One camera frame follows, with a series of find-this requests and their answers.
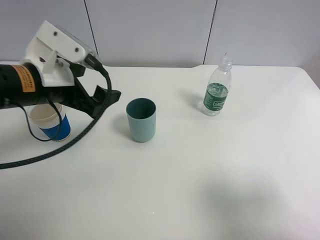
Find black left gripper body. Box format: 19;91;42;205
37;60;97;119

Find black braided camera cable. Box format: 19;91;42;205
0;55;113;170

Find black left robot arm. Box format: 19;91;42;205
0;62;108;119

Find blue sleeved paper cup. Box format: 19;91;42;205
27;103;71;142

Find clear green-label water bottle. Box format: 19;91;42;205
201;55;233;116

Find teal plastic cup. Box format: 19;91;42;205
126;98;157;143

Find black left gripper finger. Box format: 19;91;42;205
89;85;122;118

